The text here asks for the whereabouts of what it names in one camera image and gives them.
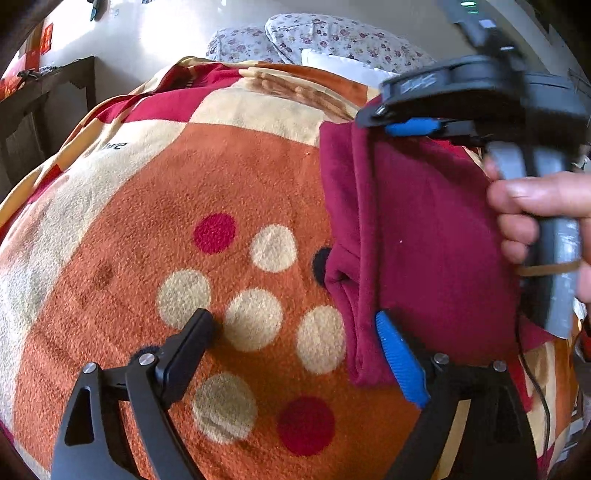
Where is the maroon t-shirt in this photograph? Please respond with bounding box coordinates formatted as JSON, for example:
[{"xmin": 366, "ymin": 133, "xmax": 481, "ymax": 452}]
[{"xmin": 320, "ymin": 122, "xmax": 550, "ymax": 386}]

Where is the right hand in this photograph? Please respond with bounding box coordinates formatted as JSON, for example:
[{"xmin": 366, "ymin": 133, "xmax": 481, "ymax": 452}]
[{"xmin": 485, "ymin": 158, "xmax": 591, "ymax": 305}]

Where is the white pillow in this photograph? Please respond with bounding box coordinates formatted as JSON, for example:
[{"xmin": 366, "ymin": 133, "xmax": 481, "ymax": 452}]
[{"xmin": 301, "ymin": 49, "xmax": 397, "ymax": 89}]

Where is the floral quilt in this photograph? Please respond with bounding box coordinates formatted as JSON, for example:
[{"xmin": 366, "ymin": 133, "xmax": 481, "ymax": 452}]
[{"xmin": 205, "ymin": 13, "xmax": 434, "ymax": 74}]

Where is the orange red patterned blanket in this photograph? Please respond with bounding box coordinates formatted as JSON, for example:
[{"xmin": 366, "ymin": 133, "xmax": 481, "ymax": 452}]
[{"xmin": 1, "ymin": 57, "xmax": 578, "ymax": 479}]

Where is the dark wooden side table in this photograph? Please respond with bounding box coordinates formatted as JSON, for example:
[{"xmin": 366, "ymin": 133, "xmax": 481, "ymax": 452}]
[{"xmin": 1, "ymin": 56, "xmax": 97, "ymax": 196}]

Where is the black cable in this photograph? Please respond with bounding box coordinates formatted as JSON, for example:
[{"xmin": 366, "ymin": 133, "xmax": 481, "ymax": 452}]
[{"xmin": 514, "ymin": 313, "xmax": 553, "ymax": 471}]

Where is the red wall decoration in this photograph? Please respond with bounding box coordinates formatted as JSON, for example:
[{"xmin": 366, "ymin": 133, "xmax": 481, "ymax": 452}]
[{"xmin": 0, "ymin": 21, "xmax": 53, "ymax": 100}]

